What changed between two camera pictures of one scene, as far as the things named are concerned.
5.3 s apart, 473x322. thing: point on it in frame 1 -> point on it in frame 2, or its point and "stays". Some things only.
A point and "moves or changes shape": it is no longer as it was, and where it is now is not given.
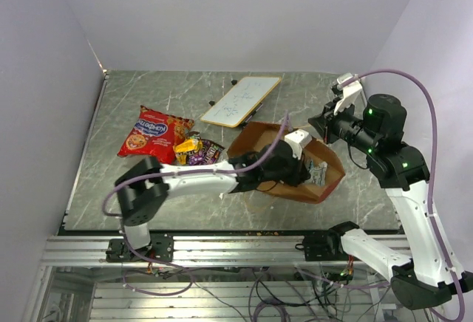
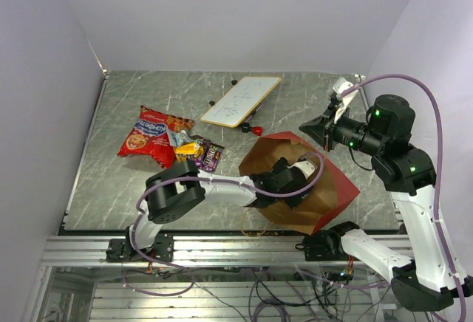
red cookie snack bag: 154,134 stays
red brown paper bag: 245,137 -> 332,195
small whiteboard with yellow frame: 242,101 stays
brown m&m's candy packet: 211,151 stays
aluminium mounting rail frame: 194,251 stays
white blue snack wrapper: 318,173 moves or changes shape
